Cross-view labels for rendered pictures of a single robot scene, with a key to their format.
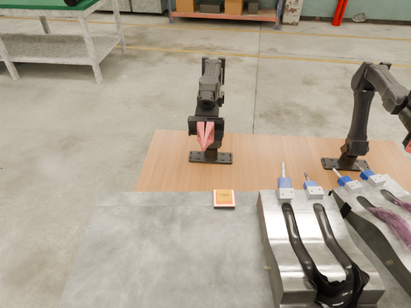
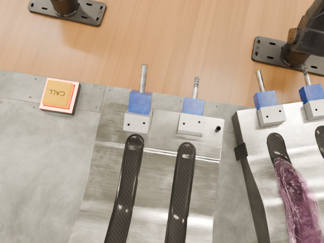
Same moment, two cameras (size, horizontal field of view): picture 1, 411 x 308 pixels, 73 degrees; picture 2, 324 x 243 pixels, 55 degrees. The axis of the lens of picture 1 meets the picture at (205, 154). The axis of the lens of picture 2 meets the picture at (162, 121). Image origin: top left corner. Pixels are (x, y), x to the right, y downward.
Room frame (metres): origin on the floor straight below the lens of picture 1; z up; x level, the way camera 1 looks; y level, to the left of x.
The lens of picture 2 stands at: (0.46, -0.36, 1.52)
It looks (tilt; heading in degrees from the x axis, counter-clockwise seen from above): 74 degrees down; 9
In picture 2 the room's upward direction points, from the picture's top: straight up
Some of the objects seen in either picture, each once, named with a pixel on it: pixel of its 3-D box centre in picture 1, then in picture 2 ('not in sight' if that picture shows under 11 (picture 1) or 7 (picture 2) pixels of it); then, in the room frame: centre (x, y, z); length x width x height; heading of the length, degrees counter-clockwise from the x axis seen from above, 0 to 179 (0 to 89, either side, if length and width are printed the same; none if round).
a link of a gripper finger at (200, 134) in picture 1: (209, 137); not in sight; (0.58, -0.01, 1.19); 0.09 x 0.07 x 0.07; 175
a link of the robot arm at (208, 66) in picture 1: (211, 85); not in sight; (0.92, -0.02, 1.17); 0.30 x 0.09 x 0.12; 176
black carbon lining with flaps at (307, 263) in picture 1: (320, 244); (149, 226); (0.43, -0.34, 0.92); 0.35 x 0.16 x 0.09; 0
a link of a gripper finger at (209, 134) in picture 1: (200, 137); not in sight; (0.59, 0.01, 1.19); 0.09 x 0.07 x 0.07; 175
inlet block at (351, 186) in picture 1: (344, 180); (264, 97); (0.74, -0.55, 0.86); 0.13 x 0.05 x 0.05; 17
